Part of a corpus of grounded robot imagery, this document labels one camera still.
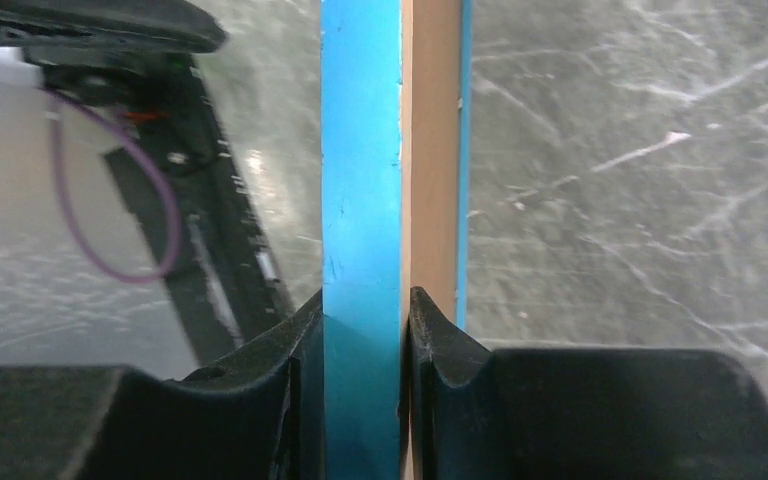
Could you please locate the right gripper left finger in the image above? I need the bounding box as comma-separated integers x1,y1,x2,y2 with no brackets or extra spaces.
0,295,325,479

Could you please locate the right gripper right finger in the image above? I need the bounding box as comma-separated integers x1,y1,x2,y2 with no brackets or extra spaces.
405,287,768,479

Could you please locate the wooden picture frame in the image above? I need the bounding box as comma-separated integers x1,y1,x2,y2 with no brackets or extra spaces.
320,1,472,479

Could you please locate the brown frame backing board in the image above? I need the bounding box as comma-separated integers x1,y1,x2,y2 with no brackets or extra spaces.
400,0,463,319

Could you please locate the black mounting base bar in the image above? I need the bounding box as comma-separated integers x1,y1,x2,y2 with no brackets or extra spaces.
22,47,293,365

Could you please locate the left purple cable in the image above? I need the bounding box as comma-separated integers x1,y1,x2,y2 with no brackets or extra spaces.
44,89,183,285

